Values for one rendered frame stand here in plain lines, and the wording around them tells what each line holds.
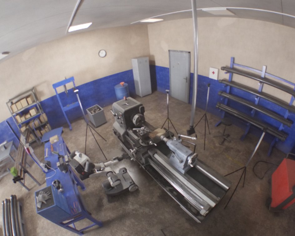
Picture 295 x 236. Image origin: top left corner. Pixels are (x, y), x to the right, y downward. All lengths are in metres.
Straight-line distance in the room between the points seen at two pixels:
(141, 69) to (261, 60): 4.65
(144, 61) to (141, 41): 1.09
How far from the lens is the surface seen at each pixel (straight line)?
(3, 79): 6.03
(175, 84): 5.95
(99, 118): 4.86
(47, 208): 1.99
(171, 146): 2.12
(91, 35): 5.75
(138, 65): 5.99
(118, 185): 2.94
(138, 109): 2.94
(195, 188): 2.06
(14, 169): 3.76
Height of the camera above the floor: 2.66
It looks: 33 degrees down
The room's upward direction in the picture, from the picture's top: 6 degrees counter-clockwise
